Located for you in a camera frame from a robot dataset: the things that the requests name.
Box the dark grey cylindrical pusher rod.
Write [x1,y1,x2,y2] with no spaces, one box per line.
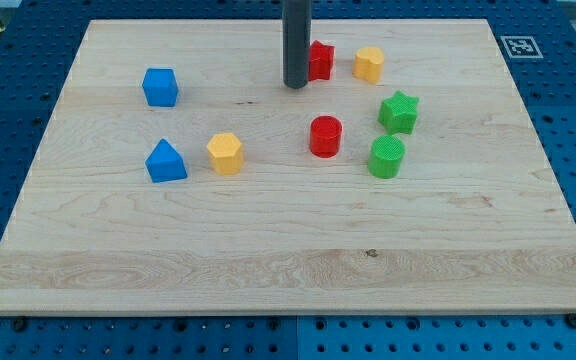
[282,0,312,89]

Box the yellow hexagon block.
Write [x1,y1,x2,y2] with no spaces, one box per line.
[206,133,244,175]

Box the light wooden board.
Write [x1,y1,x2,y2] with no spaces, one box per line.
[0,19,576,317]

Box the yellow heart block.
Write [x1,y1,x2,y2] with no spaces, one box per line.
[352,46,385,84]

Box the green star block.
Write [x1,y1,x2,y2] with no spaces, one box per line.
[378,91,419,135]

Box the red star block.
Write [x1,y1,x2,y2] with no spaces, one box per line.
[308,40,335,81]

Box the green cylinder block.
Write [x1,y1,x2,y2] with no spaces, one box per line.
[367,135,406,179]

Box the blue triangle block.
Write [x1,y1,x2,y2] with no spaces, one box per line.
[145,139,188,183]

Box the blue cube block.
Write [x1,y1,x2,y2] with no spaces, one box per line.
[142,68,179,107]

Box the red cylinder block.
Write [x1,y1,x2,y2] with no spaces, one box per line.
[309,115,343,158]

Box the white fiducial marker tag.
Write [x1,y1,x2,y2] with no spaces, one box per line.
[500,35,543,59]

